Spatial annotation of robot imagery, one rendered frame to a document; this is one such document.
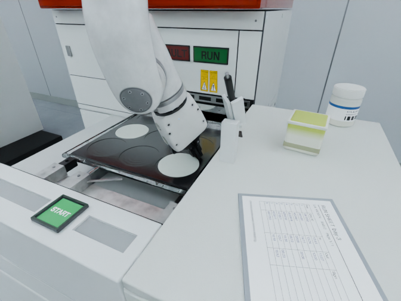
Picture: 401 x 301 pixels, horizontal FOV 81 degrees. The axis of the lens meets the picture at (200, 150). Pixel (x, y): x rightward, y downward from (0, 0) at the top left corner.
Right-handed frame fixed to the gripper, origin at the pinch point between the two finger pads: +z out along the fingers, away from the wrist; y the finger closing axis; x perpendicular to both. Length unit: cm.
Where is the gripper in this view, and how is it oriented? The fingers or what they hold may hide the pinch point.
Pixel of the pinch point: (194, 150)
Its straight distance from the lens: 59.2
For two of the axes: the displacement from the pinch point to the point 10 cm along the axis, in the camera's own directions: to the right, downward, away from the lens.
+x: -6.3, -4.0, 6.6
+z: 3.3, 6.4, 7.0
